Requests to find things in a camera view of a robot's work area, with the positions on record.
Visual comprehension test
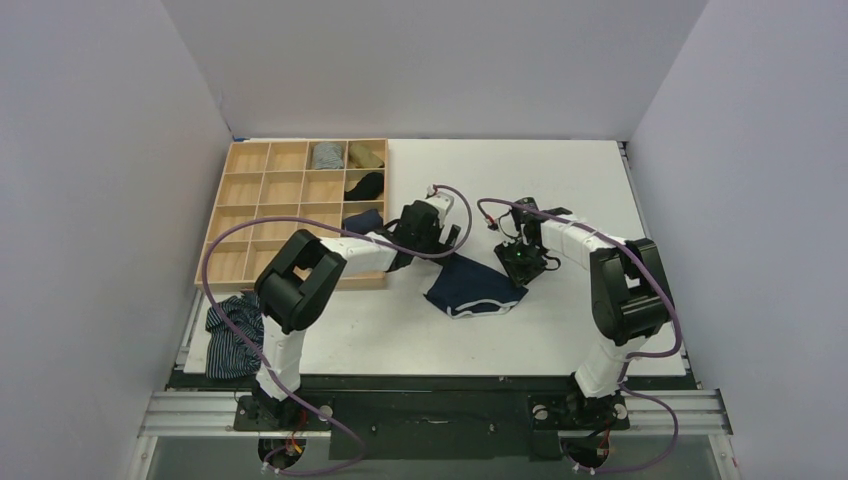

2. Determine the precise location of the navy white-trimmed bear underwear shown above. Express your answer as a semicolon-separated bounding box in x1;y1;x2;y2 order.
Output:
422;254;528;319

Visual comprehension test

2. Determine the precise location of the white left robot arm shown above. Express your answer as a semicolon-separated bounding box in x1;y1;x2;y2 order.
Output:
252;192;461;430

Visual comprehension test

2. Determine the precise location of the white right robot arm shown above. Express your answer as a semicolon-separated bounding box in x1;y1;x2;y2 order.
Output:
494;197;672;429

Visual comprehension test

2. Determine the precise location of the navy rolled underwear in tray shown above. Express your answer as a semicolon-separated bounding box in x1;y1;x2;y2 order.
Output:
342;209;384;235

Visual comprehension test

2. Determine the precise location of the black rolled underwear in tray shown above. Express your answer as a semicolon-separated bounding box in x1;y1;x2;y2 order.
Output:
344;172;385;201

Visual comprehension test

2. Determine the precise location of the olive rolled underwear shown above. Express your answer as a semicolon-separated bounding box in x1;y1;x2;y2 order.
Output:
348;143;385;169

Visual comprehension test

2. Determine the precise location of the grey striped rolled underwear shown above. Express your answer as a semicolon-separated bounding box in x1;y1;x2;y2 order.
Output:
311;142;344;170

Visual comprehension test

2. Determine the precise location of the navy striped crumpled underwear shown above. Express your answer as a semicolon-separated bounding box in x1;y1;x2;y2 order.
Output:
205;291;264;380

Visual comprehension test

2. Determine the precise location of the wooden compartment organizer tray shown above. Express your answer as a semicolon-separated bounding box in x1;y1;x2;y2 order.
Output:
204;138;389;292

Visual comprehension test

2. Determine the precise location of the aluminium rail base frame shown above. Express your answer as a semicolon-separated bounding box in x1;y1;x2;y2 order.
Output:
128;373;740;479

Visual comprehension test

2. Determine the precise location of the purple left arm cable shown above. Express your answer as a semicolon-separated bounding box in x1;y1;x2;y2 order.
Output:
201;184;474;480

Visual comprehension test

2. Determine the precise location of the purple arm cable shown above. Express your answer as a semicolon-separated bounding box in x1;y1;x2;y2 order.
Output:
201;184;474;480
476;197;684;476

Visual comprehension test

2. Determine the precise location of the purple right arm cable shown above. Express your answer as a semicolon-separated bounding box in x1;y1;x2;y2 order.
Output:
476;197;684;476

